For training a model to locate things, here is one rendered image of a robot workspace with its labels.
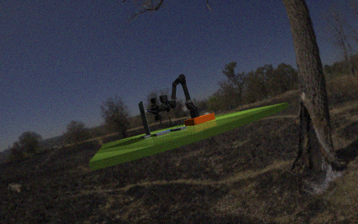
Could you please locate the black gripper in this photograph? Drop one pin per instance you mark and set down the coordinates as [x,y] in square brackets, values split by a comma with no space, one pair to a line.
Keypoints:
[157,108]

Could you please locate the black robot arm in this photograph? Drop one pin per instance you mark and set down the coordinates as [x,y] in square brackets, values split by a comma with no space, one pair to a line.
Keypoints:
[189,104]

